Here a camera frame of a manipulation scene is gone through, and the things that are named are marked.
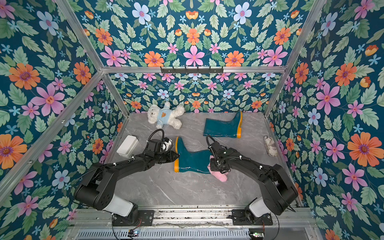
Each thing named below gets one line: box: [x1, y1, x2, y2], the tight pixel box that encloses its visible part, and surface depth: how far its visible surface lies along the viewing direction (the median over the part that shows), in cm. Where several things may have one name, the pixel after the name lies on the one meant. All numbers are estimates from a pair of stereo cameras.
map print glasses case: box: [263, 135, 279, 158], surface depth 100 cm
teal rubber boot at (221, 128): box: [203, 110, 243, 139], surface depth 109 cm
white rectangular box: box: [116, 135, 139, 159], surface depth 98 cm
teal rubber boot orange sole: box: [174, 136, 212, 174], surface depth 91 cm
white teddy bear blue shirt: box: [147, 101, 185, 130], surface depth 110 cm
